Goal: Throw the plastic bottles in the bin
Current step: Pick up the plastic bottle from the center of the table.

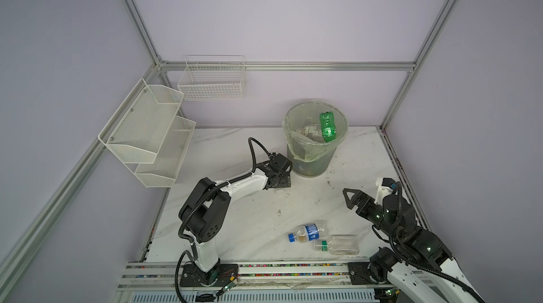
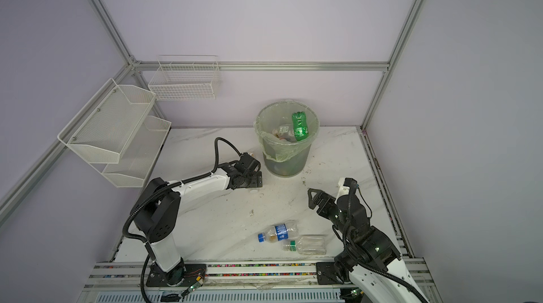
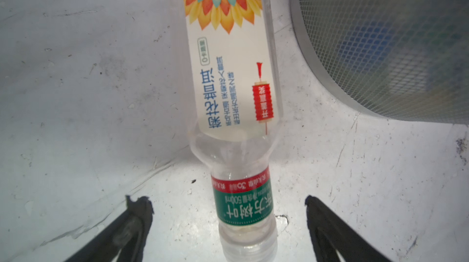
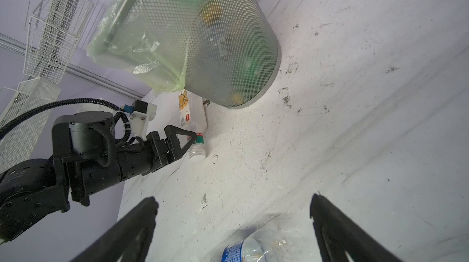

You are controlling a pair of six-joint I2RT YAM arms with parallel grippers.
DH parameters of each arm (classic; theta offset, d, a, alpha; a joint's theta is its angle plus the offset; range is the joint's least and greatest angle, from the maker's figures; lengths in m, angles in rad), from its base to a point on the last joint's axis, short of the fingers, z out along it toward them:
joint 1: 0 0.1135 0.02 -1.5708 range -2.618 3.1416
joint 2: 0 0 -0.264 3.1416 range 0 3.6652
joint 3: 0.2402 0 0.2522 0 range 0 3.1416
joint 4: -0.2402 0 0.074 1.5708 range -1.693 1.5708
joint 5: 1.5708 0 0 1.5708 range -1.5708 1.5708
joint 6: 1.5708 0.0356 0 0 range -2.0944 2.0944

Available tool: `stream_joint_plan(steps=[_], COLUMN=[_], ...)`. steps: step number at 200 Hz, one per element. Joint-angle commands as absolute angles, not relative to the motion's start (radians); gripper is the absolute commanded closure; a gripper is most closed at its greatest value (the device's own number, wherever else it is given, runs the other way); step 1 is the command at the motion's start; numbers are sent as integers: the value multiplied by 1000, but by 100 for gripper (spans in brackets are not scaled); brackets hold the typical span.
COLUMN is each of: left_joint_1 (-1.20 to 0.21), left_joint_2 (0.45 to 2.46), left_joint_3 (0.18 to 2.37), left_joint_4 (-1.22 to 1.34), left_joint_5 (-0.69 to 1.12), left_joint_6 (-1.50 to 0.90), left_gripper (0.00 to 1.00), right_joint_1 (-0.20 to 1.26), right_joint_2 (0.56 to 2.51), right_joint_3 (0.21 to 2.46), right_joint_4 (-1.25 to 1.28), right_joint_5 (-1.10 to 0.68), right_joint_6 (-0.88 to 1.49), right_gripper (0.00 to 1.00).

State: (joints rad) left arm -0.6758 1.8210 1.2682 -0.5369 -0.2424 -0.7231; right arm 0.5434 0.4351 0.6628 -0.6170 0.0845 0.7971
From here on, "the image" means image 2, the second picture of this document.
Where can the grey mesh waste bin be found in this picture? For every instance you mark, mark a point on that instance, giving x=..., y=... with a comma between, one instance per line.
x=286, y=146

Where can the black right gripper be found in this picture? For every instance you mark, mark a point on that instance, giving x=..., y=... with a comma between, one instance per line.
x=327, y=200

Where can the white wire wall basket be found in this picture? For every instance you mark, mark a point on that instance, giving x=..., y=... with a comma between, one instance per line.
x=186, y=77

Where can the green soda bottle yellow cap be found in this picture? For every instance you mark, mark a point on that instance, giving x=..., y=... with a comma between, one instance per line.
x=300, y=126

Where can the clear bottle green cap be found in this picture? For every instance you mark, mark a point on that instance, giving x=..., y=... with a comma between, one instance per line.
x=306, y=245

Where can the bottle blue label blue cap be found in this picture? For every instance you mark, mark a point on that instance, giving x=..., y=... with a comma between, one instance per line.
x=279, y=232

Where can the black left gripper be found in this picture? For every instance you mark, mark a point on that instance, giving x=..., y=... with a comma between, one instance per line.
x=257, y=180

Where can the small bottle green white label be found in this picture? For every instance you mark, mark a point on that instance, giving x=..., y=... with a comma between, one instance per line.
x=284, y=132

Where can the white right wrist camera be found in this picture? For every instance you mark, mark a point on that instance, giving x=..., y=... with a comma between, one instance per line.
x=347, y=186

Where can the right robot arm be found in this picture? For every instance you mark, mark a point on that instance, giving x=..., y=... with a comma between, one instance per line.
x=369, y=259

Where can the aluminium frame profile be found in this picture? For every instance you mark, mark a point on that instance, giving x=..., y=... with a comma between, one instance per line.
x=132, y=68

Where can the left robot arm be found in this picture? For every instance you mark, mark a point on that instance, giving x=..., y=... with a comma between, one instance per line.
x=153, y=218

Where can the green plastic bin liner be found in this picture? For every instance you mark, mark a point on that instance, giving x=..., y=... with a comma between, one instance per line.
x=285, y=142

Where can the white mesh two-tier shelf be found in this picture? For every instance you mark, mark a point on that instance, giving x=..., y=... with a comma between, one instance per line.
x=117, y=135

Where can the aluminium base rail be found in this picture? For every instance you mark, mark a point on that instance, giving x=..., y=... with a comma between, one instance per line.
x=123, y=281

